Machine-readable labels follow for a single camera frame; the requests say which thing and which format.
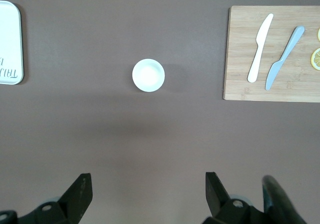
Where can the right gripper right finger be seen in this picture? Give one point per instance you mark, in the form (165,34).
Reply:
(225,211)

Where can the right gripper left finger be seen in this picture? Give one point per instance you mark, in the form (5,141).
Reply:
(72,204)

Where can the white plastic cup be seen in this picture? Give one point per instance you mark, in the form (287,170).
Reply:
(148,75)

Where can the bamboo cutting board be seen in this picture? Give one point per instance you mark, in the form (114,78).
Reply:
(287,89)

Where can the grey plastic knife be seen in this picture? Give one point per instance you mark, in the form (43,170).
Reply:
(282,61)

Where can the white plastic knife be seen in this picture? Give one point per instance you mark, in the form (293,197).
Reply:
(260,49)

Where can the cream bear print tray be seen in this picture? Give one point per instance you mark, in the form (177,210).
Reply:
(10,41)

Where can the yellow lemon slice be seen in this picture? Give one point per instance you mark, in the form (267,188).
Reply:
(316,59)
(319,34)

